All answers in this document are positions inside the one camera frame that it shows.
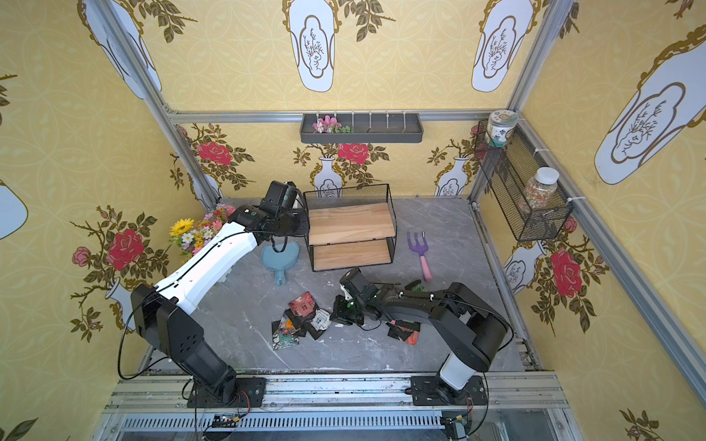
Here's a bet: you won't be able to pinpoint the white black tea bag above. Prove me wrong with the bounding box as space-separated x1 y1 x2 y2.
311 308 330 332

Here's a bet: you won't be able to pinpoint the da hong pao tea bag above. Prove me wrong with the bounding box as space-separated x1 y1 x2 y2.
386 320 421 345

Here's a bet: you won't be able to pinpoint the pink red tea bag floor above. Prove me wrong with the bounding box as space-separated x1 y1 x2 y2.
289 291 318 318

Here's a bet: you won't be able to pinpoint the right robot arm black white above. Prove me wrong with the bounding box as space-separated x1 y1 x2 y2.
332 268 514 404

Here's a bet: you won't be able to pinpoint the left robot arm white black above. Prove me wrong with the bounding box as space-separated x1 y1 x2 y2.
131 181 309 406

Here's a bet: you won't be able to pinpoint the purple garden fork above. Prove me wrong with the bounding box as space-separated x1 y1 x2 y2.
407 232 433 281

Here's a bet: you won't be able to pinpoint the small pink flowers in tray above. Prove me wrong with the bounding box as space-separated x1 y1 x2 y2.
312 115 352 134

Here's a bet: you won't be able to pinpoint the colourful artificial flower bouquet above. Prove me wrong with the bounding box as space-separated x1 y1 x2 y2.
170 204 235 258

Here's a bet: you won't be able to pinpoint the clear jar white lid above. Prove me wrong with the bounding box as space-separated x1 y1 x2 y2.
518 167 560 215

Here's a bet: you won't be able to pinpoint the white lidded printed jar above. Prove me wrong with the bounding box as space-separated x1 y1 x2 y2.
485 110 518 147

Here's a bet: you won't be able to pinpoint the black wire mesh shelf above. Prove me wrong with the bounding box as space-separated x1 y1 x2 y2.
304 184 397 272

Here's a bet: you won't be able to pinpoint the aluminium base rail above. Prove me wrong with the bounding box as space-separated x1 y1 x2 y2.
93 371 581 440

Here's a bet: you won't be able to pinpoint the black wire wall basket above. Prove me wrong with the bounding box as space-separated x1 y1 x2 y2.
468 121 573 243

